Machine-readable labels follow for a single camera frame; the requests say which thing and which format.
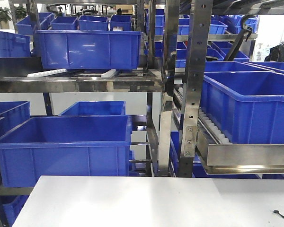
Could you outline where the blue bin behind lower left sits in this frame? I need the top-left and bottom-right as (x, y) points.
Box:
(58, 101), (126, 116)

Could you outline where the large blue bin lower left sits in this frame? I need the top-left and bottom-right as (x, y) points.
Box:
(0, 115), (132, 187)

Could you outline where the white roller track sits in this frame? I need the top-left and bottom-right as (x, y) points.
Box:
(198, 110), (232, 145)

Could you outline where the large blue bin upper shelf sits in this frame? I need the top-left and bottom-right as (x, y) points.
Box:
(35, 30), (141, 70)

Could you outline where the large blue bin shelf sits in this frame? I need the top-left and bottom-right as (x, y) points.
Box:
(35, 30), (141, 70)
(200, 71), (284, 144)

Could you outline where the large blue bin right shelf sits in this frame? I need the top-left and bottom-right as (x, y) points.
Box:
(200, 71), (284, 144)

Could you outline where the blue bin left edge lower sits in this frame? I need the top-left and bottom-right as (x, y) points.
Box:
(0, 101), (30, 136)

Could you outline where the blue crate far left upper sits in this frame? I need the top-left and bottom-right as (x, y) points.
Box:
(0, 31), (31, 58)

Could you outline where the potted plant top left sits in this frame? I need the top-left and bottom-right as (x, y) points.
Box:
(0, 7), (12, 29)

